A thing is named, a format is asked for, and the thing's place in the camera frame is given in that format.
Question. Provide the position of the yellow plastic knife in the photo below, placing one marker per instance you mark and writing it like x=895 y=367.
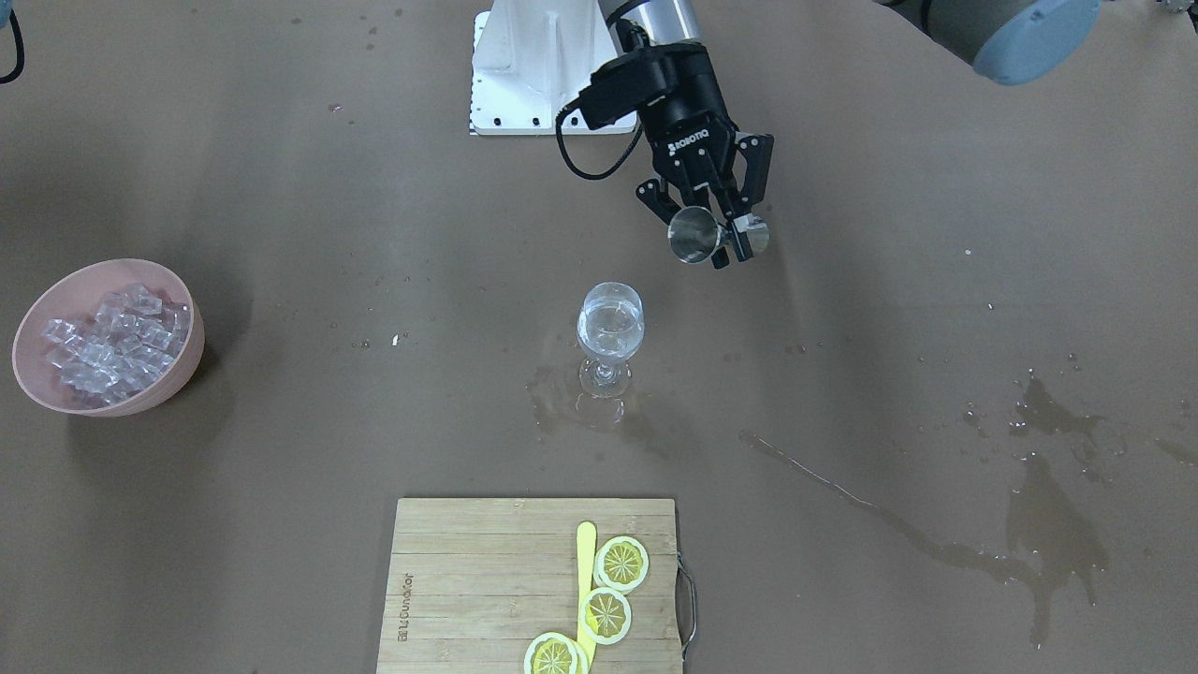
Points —
x=585 y=550

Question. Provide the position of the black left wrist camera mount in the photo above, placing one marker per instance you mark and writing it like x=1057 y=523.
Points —
x=625 y=85

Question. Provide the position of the clear ice cubes pile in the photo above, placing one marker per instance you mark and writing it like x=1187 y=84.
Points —
x=134 y=338

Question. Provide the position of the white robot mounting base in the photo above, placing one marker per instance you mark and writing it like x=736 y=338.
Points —
x=530 y=59

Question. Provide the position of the lemon slice near handle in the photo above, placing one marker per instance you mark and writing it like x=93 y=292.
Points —
x=621 y=564

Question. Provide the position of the bamboo cutting board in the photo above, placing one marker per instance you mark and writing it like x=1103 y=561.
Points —
x=472 y=581

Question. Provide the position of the steel double jigger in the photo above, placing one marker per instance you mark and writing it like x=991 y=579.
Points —
x=696 y=235

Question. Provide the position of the lemon slice middle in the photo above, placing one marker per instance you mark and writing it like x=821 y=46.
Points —
x=605 y=616

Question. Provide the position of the pink bowl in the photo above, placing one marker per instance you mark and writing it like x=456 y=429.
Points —
x=68 y=296

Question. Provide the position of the lemon slice far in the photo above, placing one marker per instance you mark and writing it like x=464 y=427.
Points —
x=554 y=653

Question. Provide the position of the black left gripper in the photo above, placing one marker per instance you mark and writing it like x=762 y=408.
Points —
x=691 y=114

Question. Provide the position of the clear wine glass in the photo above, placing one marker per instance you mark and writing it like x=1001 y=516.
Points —
x=610 y=330

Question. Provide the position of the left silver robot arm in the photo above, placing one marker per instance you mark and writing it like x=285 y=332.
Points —
x=1007 y=42

